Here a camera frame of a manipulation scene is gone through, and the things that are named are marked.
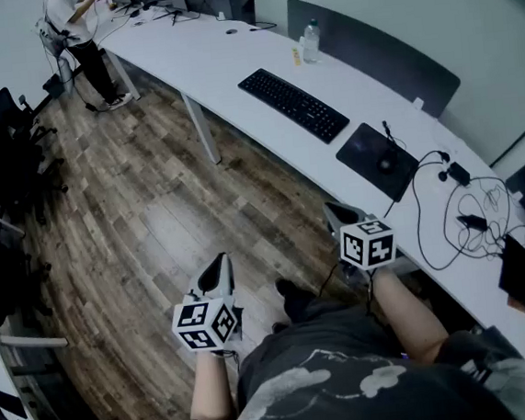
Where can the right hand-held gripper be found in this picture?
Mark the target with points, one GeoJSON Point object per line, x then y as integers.
{"type": "Point", "coordinates": [367, 245]}

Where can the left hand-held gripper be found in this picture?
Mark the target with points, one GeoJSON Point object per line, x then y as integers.
{"type": "Point", "coordinates": [204, 325]}

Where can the black keyboard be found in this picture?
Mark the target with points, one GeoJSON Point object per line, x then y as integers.
{"type": "Point", "coordinates": [294, 104]}

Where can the person's left forearm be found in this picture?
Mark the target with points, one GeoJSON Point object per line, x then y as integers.
{"type": "Point", "coordinates": [210, 385]}

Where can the person's right forearm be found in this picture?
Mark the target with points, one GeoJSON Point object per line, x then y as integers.
{"type": "Point", "coordinates": [406, 315]}

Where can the black mouse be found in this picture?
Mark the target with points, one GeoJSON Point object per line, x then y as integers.
{"type": "Point", "coordinates": [386, 164]}

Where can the person's black shoe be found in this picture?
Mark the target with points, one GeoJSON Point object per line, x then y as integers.
{"type": "Point", "coordinates": [294, 296]}

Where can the black mouse pad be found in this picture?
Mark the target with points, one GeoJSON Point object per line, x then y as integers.
{"type": "Point", "coordinates": [363, 153]}

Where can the black plug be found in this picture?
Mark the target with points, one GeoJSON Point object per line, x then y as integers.
{"type": "Point", "coordinates": [472, 222]}

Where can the black power adapter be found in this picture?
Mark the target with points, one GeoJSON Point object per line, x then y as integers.
{"type": "Point", "coordinates": [459, 173]}

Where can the black flat box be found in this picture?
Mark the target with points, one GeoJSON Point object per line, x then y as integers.
{"type": "Point", "coordinates": [519, 274]}

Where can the person's dark printed shirt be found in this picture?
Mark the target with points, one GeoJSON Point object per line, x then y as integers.
{"type": "Point", "coordinates": [355, 403]}

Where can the dark grey desk divider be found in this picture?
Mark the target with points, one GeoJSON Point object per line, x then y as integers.
{"type": "Point", "coordinates": [367, 51]}

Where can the white desk leg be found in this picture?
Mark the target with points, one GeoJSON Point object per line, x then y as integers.
{"type": "Point", "coordinates": [125, 77]}
{"type": "Point", "coordinates": [201, 127]}

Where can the yellow flat packet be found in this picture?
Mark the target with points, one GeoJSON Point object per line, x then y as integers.
{"type": "Point", "coordinates": [296, 56]}

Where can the clear plastic water bottle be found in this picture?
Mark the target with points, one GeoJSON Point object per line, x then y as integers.
{"type": "Point", "coordinates": [311, 45]}

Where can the black office chair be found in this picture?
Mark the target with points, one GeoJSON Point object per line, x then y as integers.
{"type": "Point", "coordinates": [5, 178]}
{"type": "Point", "coordinates": [4, 114]}

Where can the round desk grommet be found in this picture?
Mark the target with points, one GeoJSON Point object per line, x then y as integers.
{"type": "Point", "coordinates": [231, 31]}

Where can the white divider bracket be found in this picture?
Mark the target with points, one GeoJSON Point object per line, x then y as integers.
{"type": "Point", "coordinates": [418, 103]}

